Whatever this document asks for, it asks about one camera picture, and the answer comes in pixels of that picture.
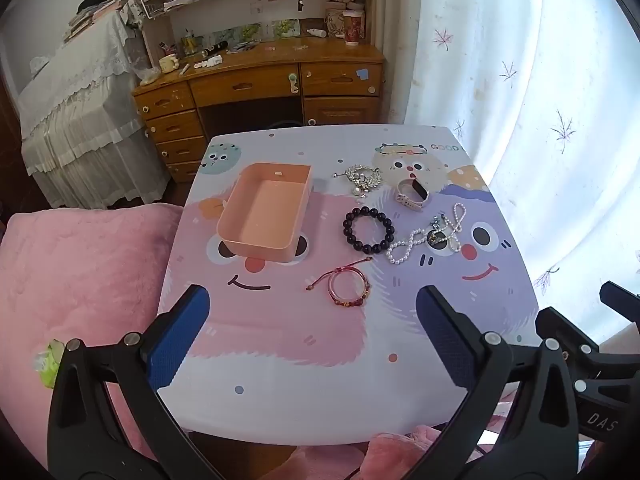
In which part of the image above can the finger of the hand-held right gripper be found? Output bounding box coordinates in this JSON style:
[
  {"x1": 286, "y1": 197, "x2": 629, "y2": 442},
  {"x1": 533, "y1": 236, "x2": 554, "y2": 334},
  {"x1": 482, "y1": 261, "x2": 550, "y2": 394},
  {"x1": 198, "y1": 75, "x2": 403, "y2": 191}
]
[
  {"x1": 535, "y1": 306, "x2": 640, "y2": 397},
  {"x1": 600, "y1": 281, "x2": 640, "y2": 322}
]

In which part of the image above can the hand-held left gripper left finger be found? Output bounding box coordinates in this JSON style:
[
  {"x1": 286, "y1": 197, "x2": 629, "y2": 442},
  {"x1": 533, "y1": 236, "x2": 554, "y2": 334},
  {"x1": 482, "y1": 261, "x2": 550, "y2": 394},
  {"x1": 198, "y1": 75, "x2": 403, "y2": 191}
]
[{"x1": 47, "y1": 284, "x2": 226, "y2": 480}]

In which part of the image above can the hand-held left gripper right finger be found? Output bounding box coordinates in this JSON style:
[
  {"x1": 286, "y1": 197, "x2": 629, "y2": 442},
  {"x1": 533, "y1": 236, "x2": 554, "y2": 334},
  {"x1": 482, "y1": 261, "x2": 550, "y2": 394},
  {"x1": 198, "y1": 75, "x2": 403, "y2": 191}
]
[{"x1": 415, "y1": 284, "x2": 583, "y2": 480}]

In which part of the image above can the red string bracelet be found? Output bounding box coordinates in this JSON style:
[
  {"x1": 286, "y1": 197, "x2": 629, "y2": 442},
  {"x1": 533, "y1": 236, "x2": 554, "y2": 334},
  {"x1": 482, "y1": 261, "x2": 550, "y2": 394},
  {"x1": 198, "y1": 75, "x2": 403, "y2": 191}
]
[{"x1": 306, "y1": 257, "x2": 373, "y2": 308}]

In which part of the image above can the white pearl necklace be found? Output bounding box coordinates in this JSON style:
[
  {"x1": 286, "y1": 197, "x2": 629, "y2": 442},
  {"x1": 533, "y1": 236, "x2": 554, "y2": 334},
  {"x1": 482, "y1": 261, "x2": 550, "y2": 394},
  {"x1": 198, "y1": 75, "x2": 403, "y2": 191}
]
[{"x1": 385, "y1": 202, "x2": 468, "y2": 267}]

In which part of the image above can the black bead bracelet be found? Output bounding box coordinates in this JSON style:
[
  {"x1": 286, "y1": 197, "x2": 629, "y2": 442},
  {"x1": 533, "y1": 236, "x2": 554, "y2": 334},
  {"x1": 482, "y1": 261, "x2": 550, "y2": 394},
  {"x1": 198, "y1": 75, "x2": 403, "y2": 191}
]
[{"x1": 343, "y1": 206, "x2": 397, "y2": 252}]

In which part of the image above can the pink plastic storage box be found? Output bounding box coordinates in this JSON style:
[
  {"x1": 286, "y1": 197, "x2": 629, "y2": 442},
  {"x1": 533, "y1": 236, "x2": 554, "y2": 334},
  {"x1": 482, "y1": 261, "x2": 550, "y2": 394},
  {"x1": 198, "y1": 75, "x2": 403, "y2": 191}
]
[{"x1": 216, "y1": 162, "x2": 315, "y2": 262}]

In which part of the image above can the beige watch band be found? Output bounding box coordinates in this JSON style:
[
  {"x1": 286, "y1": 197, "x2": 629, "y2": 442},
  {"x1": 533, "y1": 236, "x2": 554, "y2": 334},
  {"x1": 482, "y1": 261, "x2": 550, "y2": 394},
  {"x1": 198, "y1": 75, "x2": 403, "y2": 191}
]
[{"x1": 396, "y1": 178, "x2": 432, "y2": 212}]

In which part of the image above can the rhinestone pearl hair comb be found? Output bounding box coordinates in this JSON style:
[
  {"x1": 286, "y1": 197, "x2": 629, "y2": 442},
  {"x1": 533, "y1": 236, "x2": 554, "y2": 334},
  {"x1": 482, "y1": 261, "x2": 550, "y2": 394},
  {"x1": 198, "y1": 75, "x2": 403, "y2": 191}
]
[{"x1": 333, "y1": 162, "x2": 385, "y2": 197}]

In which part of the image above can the green tissue packet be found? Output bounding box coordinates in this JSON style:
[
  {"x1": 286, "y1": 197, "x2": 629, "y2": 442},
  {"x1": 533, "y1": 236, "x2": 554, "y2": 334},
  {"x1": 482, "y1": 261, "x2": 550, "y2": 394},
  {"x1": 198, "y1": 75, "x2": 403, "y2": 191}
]
[{"x1": 34, "y1": 340, "x2": 66, "y2": 389}]

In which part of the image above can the small wooden desk drawer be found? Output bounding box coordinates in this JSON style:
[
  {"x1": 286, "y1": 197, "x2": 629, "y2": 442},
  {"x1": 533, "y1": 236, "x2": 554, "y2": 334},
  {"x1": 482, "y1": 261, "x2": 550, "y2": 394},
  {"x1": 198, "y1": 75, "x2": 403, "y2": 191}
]
[
  {"x1": 135, "y1": 82, "x2": 196, "y2": 121},
  {"x1": 146, "y1": 110, "x2": 203, "y2": 143}
]

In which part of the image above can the white lace furniture cover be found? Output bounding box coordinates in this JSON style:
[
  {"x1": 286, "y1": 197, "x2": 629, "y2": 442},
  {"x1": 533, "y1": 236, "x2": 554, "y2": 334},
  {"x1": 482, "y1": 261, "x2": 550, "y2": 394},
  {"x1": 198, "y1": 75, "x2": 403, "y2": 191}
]
[{"x1": 17, "y1": 7, "x2": 173, "y2": 211}]

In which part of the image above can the wooden desk cabinet door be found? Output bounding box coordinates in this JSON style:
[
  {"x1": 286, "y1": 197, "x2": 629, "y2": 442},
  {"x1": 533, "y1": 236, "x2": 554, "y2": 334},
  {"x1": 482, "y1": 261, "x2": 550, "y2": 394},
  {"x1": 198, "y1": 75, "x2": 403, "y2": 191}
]
[{"x1": 303, "y1": 96, "x2": 381, "y2": 126}]

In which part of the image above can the wide wooden desk drawer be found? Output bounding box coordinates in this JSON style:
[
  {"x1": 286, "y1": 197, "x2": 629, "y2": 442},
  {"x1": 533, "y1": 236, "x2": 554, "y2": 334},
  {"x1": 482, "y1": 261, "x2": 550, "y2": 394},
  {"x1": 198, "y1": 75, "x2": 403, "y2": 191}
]
[{"x1": 190, "y1": 65, "x2": 301, "y2": 108}]

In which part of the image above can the white leaf print curtain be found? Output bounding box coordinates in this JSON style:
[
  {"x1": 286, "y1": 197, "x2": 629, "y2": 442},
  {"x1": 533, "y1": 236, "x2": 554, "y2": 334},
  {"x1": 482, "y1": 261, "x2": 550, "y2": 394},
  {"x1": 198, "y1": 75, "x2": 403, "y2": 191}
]
[{"x1": 385, "y1": 0, "x2": 640, "y2": 341}]

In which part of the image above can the wooden drawer with blue sticker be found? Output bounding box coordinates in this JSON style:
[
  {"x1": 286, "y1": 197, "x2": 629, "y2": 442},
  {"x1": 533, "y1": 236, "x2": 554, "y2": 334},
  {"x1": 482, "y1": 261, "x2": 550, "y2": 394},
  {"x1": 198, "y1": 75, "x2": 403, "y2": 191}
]
[{"x1": 301, "y1": 62, "x2": 383, "y2": 97}]

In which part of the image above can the wooden desk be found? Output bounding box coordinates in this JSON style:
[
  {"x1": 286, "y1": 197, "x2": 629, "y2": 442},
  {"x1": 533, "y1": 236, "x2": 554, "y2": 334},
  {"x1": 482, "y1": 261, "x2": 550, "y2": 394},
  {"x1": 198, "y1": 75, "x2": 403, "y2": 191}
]
[{"x1": 131, "y1": 37, "x2": 386, "y2": 183}]

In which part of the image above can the stack of books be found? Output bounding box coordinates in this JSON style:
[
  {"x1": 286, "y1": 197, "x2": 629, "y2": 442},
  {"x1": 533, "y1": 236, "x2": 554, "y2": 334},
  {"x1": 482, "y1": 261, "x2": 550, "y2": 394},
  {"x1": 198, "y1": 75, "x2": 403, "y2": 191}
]
[{"x1": 62, "y1": 0, "x2": 126, "y2": 43}]

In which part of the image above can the red floral cup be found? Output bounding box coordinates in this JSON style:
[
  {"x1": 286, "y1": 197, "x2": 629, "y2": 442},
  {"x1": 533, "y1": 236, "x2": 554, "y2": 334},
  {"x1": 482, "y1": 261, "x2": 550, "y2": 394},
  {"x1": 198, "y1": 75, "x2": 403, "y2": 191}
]
[{"x1": 342, "y1": 9, "x2": 366, "y2": 47}]

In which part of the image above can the wooden desk hutch shelf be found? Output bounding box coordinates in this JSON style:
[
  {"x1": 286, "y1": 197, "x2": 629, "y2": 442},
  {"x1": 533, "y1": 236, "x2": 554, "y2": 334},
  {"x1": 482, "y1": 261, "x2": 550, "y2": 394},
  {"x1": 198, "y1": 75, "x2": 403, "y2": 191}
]
[{"x1": 127, "y1": 0, "x2": 376, "y2": 61}]

